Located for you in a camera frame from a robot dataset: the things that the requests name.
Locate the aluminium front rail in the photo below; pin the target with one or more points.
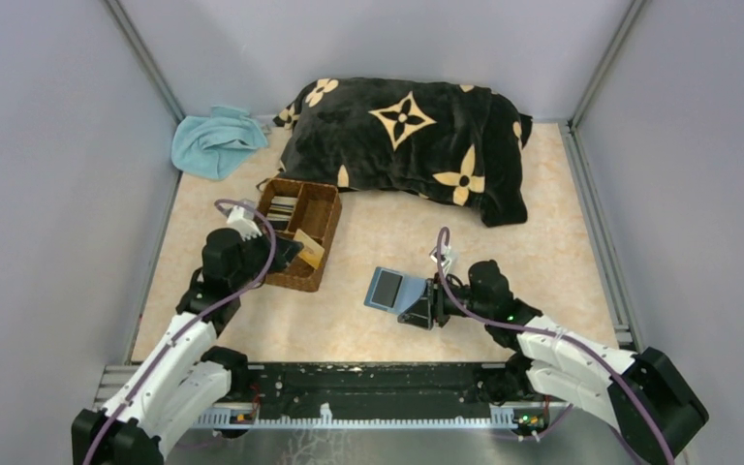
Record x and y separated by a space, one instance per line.
236 417

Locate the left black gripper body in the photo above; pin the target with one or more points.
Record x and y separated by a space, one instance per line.
256 253

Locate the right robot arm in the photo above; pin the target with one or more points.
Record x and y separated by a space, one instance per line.
603 372

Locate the black pillow with tan flowers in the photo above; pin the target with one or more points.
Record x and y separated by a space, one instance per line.
449 143

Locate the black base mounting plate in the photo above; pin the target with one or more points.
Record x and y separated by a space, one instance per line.
366 390

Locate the light blue cloth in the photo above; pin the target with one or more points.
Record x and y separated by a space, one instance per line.
214 146

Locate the woven brown divided basket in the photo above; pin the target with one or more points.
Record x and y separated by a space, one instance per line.
317 212

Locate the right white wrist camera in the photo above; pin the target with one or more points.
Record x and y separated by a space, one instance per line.
444 257

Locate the teal leather card holder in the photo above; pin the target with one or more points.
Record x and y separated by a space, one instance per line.
377 271

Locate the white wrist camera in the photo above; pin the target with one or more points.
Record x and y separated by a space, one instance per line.
444 257
242 220

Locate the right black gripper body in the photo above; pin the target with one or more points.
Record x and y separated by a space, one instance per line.
443 305

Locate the gold striped credit card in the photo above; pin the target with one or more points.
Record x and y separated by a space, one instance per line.
312 251

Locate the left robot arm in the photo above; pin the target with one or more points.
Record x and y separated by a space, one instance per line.
166 366

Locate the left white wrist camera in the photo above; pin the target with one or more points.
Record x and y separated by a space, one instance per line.
242 220

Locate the dark grey credit card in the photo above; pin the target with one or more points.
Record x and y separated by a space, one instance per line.
386 289

